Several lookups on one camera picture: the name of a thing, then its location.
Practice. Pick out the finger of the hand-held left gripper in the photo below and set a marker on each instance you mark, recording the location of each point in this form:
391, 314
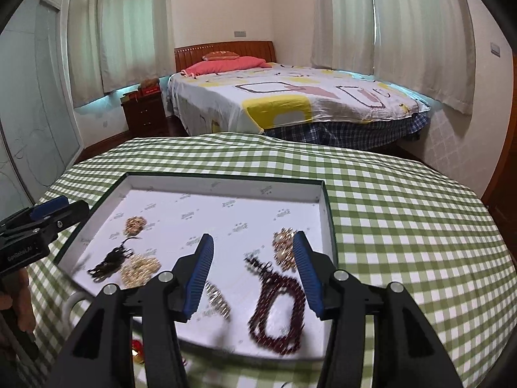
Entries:
48, 208
66, 216

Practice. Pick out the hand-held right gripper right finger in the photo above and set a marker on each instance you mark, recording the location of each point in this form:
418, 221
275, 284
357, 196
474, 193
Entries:
311, 279

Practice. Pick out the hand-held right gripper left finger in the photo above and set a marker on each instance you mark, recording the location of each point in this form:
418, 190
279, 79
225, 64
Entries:
198, 279

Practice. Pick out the silver rhinestone brooch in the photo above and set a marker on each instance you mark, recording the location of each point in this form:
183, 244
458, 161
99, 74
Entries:
216, 297

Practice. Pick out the pearl cluster brooch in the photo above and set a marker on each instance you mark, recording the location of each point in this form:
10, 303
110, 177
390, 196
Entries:
141, 270

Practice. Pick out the green box tray white lining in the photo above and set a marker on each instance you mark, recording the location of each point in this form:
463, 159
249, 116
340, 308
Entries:
226, 218

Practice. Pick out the gold pink brooch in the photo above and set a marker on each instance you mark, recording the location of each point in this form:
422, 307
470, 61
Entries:
135, 225

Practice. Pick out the pale jade bangle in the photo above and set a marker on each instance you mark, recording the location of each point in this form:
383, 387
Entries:
74, 297

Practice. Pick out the red knot gold charm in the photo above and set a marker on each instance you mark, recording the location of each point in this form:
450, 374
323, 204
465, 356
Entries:
138, 349

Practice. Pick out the person's left hand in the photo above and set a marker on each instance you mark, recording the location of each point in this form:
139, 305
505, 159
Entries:
18, 295

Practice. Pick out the frosted glass wardrobe doors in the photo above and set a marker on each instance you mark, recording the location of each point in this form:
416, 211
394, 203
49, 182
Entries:
36, 101

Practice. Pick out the green checked tablecloth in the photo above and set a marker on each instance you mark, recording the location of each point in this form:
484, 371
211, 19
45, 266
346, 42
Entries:
404, 218

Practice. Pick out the dark wooden nightstand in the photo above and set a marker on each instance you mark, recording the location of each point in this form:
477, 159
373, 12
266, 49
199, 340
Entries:
145, 113

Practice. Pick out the blue plaid bed sheet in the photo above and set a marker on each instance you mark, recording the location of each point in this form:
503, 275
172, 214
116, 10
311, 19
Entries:
355, 133

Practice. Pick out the brown plush toy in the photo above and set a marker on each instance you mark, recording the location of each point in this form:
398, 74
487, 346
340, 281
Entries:
148, 83

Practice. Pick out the narrow white curtain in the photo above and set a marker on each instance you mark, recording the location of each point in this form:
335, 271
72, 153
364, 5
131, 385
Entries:
343, 20
85, 40

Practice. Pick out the bed with patterned sheet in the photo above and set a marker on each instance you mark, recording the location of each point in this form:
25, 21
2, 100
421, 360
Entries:
323, 93

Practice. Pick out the wide white curtain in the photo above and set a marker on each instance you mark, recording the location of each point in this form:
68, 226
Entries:
137, 28
420, 36

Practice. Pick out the wooden bed headboard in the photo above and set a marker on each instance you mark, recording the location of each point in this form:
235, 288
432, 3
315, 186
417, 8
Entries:
190, 50

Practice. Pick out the pink pillow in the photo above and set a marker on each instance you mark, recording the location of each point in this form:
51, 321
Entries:
222, 66

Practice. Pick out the orange cushion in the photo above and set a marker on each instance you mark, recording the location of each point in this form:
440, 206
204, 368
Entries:
220, 55

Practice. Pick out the wall light switch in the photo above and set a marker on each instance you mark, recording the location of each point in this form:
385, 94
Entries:
495, 47

